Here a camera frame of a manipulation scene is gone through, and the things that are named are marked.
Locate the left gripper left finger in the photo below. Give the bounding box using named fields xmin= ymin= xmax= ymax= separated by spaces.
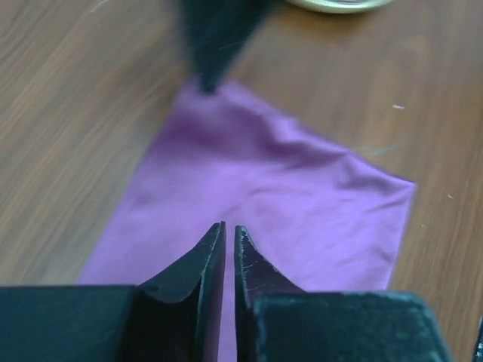
xmin=128 ymin=222 xmax=226 ymax=361

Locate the purple cloth napkin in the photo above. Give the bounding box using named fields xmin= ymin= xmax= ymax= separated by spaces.
xmin=79 ymin=81 xmax=415 ymax=361

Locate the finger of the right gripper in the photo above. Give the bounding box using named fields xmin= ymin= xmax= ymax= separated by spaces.
xmin=180 ymin=0 xmax=277 ymax=94

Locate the blue striped white plate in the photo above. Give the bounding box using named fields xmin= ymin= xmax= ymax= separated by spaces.
xmin=288 ymin=0 xmax=392 ymax=14

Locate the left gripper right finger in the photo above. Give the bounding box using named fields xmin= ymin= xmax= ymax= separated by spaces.
xmin=234 ymin=225 xmax=304 ymax=361

